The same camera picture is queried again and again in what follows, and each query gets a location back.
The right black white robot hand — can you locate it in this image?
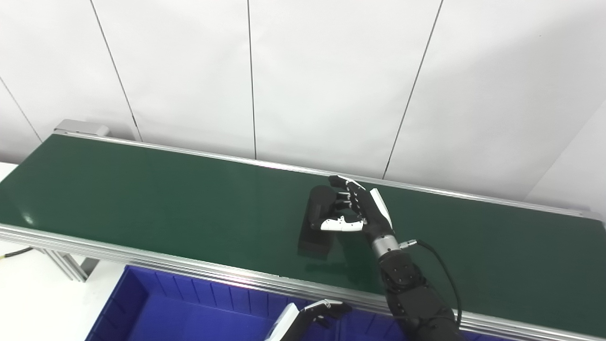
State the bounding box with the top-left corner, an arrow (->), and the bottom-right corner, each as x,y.
321,175 -> 396,243

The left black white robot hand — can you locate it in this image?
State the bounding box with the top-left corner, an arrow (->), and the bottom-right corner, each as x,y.
265,299 -> 353,341

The black cylinder part square base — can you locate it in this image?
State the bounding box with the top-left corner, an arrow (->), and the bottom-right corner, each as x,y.
297,185 -> 353,260

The green conveyor belt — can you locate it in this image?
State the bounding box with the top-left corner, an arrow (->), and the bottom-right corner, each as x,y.
0,134 -> 606,338
0,130 -> 606,341

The aluminium conveyor support leg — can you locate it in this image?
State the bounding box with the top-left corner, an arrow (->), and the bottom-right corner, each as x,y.
40,246 -> 102,283

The grey conveyor end housing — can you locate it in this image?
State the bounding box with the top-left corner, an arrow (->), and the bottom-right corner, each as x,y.
53,119 -> 110,138

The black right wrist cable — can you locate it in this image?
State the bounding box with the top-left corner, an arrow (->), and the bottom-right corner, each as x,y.
400,239 -> 462,327

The black yellow floor cable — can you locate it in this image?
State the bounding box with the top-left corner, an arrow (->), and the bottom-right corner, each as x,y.
0,246 -> 34,259

